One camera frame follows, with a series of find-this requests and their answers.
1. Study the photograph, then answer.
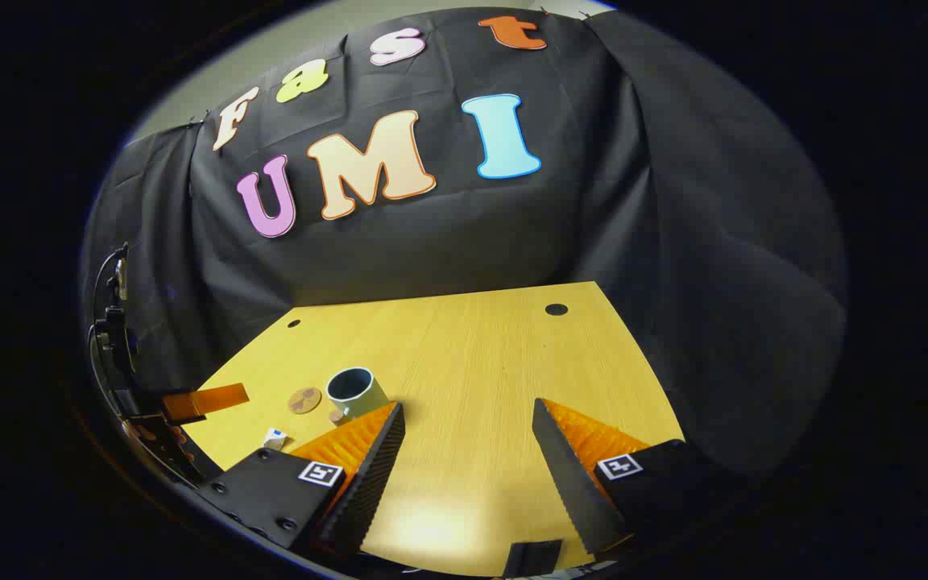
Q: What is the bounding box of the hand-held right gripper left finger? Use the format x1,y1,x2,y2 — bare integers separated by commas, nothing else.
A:
197,401,407,558

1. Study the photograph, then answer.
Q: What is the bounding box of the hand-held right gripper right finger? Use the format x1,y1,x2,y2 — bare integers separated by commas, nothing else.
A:
532,397,747,558

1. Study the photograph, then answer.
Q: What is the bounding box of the yellow wooden desktop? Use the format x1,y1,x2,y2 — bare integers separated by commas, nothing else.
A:
180,281,685,578

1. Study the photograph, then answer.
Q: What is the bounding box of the pale green cup wooden handle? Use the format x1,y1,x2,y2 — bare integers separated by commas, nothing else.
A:
325,367,391,426

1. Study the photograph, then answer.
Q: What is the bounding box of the black backdrop cloth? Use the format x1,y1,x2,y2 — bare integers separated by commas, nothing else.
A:
81,6,850,476

